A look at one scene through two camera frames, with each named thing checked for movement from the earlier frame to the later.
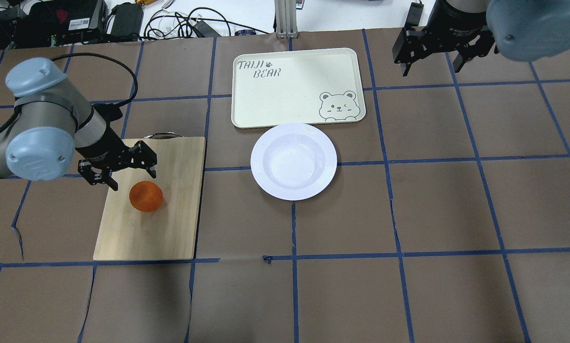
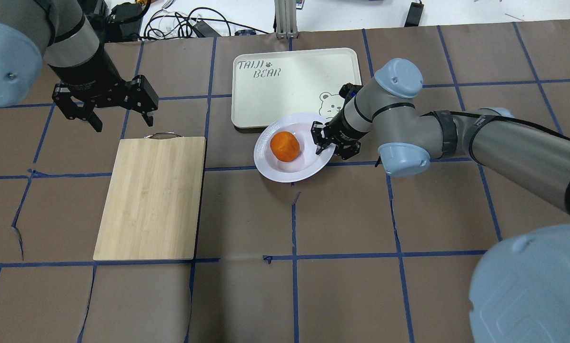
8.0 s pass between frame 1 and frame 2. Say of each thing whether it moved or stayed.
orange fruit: moved
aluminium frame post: stayed
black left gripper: moved
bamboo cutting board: stayed
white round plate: moved
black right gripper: moved
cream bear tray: stayed
